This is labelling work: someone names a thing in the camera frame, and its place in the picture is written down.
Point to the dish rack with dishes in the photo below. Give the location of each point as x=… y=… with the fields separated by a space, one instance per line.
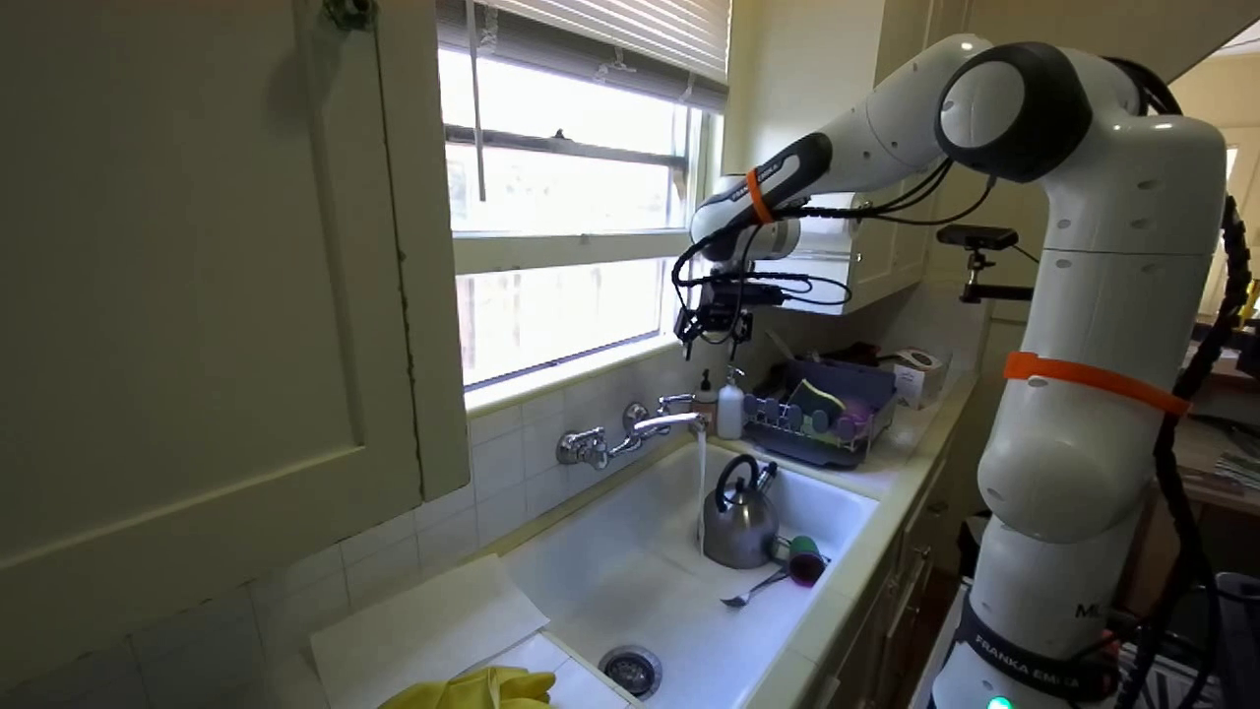
x=822 y=410

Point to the steel kettle black handle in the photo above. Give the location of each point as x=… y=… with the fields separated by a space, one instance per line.
x=737 y=516

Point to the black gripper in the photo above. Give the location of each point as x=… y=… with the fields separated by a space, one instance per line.
x=722 y=300

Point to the chrome faucet spout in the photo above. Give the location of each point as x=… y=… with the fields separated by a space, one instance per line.
x=639 y=425

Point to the black camera on stand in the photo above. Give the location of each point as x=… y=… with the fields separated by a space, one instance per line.
x=981 y=241

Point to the cream cabinet door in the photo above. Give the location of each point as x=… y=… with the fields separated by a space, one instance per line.
x=227 y=300

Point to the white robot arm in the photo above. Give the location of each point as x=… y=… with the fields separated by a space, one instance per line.
x=1137 y=204

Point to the white soap pump bottle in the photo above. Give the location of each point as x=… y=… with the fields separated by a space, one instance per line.
x=730 y=407

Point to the yellow rubber gloves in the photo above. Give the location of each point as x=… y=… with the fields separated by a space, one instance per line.
x=494 y=686

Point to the metal sink drain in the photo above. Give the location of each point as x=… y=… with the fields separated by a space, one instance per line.
x=630 y=666

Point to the white kitchen sink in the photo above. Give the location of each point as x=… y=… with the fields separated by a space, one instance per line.
x=630 y=569

